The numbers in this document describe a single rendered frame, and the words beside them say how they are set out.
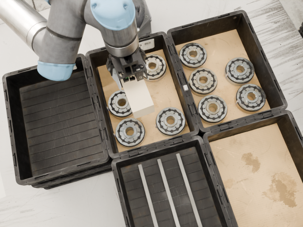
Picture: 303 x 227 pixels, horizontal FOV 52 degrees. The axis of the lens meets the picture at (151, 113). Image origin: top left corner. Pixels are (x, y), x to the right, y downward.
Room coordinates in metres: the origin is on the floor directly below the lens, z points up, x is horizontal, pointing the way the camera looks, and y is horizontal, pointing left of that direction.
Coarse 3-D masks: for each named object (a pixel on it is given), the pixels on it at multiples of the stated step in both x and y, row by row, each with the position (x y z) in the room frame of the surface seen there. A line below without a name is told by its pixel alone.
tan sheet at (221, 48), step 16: (224, 32) 0.63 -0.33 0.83; (176, 48) 0.60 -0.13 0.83; (208, 48) 0.57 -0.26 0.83; (224, 48) 0.56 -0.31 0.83; (240, 48) 0.55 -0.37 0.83; (208, 64) 0.51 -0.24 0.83; (224, 64) 0.50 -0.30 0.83; (224, 80) 0.43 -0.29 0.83; (256, 80) 0.41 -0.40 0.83; (224, 96) 0.37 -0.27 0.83; (240, 112) 0.30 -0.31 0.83
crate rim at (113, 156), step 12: (144, 36) 0.61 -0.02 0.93; (156, 36) 0.60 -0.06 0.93; (168, 48) 0.55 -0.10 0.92; (180, 84) 0.40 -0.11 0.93; (96, 96) 0.41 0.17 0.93; (192, 120) 0.27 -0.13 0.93; (192, 132) 0.23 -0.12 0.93; (108, 144) 0.24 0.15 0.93; (156, 144) 0.21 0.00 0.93; (120, 156) 0.19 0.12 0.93
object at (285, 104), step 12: (240, 12) 0.64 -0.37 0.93; (192, 24) 0.63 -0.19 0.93; (168, 36) 0.59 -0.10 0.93; (252, 36) 0.54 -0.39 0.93; (264, 60) 0.44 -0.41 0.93; (180, 72) 0.45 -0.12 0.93; (276, 84) 0.35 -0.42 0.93; (192, 96) 0.35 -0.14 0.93; (192, 108) 0.31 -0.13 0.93; (276, 108) 0.27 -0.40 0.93; (240, 120) 0.25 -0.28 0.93; (204, 132) 0.23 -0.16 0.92
